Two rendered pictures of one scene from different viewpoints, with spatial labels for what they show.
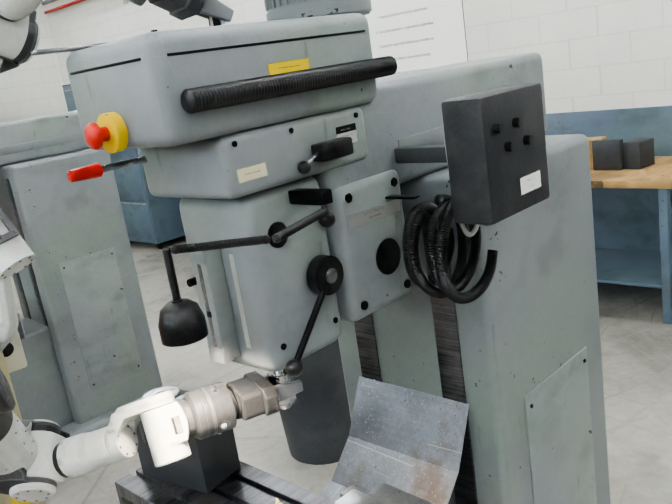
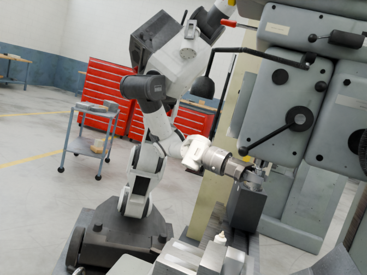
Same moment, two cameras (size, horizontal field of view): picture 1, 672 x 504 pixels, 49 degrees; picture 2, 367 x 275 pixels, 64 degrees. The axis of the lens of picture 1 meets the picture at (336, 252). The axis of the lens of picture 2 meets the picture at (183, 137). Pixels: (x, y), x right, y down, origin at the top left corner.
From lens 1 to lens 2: 0.80 m
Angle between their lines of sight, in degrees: 54
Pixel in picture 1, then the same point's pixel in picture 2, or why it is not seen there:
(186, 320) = (199, 83)
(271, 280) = (261, 99)
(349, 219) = (339, 96)
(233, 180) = (262, 27)
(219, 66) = not seen: outside the picture
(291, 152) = (313, 30)
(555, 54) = not seen: outside the picture
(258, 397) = (235, 167)
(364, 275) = (331, 139)
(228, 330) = (237, 121)
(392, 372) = (355, 249)
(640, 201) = not seen: outside the picture
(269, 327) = (247, 124)
